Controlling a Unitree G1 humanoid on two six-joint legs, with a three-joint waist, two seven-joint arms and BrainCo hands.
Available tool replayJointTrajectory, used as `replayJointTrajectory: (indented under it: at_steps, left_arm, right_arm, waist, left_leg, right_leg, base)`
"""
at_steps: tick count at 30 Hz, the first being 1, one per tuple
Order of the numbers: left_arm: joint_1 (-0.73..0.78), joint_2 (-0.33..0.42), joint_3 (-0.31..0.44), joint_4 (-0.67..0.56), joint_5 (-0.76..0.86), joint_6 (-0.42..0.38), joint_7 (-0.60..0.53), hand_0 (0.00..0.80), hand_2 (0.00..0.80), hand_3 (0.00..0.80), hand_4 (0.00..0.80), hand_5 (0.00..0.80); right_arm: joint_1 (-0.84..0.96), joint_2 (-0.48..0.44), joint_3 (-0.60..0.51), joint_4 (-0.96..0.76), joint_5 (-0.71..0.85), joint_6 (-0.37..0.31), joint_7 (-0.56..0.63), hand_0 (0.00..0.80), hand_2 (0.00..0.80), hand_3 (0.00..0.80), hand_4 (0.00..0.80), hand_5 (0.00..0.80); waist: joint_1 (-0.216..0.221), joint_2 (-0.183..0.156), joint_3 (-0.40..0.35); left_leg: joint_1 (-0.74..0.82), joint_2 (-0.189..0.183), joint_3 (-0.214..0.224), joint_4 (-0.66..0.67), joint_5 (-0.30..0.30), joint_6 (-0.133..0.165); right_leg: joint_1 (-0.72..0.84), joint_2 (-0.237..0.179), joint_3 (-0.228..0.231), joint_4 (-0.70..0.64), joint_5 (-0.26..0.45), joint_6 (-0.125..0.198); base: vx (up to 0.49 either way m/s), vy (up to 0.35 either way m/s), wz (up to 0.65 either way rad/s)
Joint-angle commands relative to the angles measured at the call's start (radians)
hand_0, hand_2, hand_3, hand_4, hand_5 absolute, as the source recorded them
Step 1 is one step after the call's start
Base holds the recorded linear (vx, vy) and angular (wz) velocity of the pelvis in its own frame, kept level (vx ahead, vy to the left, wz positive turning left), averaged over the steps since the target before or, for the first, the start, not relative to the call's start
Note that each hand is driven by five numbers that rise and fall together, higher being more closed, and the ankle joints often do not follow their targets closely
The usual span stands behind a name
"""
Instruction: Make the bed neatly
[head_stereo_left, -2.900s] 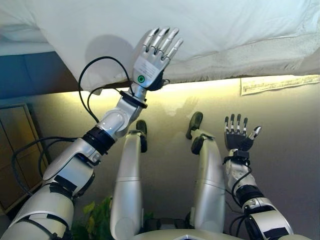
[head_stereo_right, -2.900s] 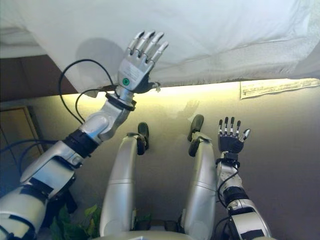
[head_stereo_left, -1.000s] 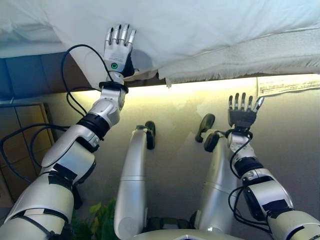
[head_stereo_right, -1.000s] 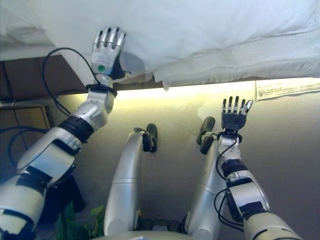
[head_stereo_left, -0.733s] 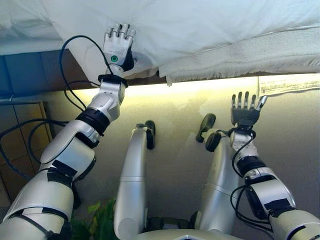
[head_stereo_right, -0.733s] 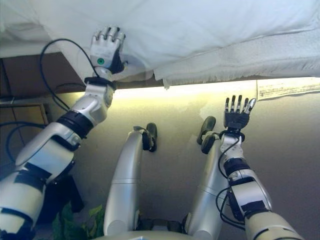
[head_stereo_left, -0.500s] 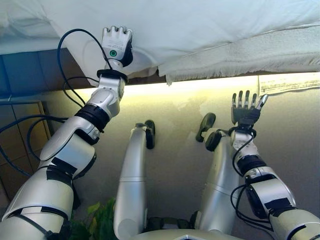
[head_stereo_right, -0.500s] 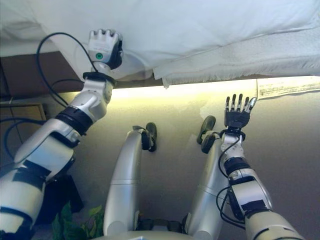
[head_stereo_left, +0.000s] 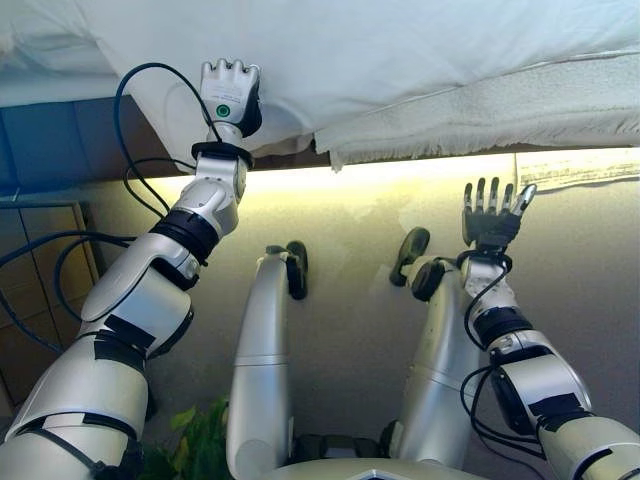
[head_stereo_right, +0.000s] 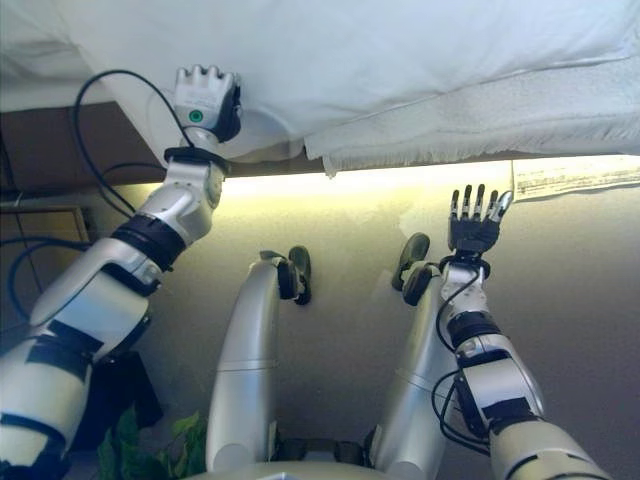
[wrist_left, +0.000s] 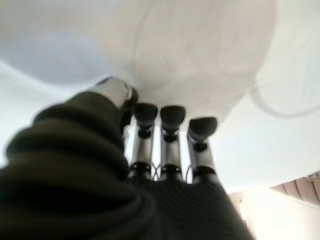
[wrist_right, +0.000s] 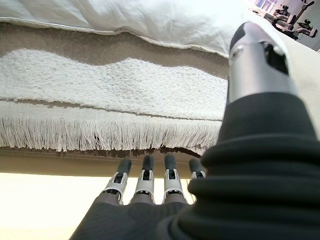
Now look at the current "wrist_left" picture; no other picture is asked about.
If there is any white duvet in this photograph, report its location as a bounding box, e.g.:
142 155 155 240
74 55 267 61
0 0 320 196

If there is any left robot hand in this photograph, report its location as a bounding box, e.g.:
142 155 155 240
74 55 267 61
0 76 253 240

